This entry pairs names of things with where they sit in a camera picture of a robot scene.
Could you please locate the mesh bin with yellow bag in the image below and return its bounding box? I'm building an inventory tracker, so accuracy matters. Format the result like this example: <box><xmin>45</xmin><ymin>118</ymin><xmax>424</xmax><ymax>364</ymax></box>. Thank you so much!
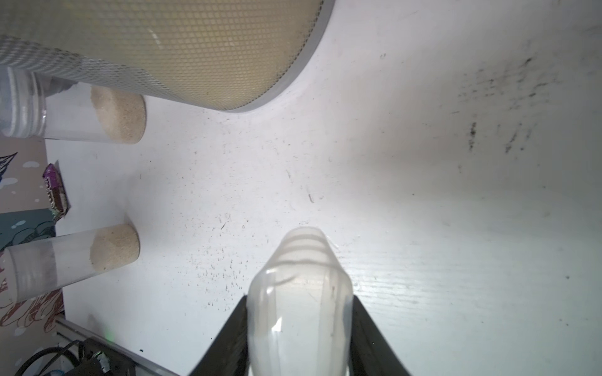
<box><xmin>1</xmin><ymin>1</ymin><xmax>334</xmax><ymax>112</ymax></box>

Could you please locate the clear jar with sealed top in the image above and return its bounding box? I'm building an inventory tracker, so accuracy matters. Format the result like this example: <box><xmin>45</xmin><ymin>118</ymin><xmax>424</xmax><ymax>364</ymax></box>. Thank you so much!
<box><xmin>1</xmin><ymin>66</ymin><xmax>147</xmax><ymax>144</ymax></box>

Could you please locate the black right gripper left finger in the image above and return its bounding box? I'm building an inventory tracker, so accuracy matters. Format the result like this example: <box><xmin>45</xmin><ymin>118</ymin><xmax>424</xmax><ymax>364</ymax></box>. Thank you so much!
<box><xmin>190</xmin><ymin>295</ymin><xmax>249</xmax><ymax>376</ymax></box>

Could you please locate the clear plastic jar lid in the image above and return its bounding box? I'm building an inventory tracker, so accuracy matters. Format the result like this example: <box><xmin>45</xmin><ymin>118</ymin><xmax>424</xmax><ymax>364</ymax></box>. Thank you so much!
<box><xmin>246</xmin><ymin>227</ymin><xmax>354</xmax><ymax>375</ymax></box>

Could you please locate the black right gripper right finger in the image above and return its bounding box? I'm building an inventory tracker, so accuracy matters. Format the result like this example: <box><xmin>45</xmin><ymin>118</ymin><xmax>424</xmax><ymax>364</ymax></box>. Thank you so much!
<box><xmin>349</xmin><ymin>296</ymin><xmax>411</xmax><ymax>376</ymax></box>

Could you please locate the purple M&M's candy packet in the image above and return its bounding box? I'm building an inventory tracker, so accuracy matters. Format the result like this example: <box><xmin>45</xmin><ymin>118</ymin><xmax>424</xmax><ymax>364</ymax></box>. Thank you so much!
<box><xmin>42</xmin><ymin>164</ymin><xmax>70</xmax><ymax>223</ymax></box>

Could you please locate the small clear jar with rice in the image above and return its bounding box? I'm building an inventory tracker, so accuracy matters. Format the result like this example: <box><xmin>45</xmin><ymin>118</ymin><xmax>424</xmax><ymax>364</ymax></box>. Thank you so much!
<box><xmin>1</xmin><ymin>224</ymin><xmax>140</xmax><ymax>303</ymax></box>

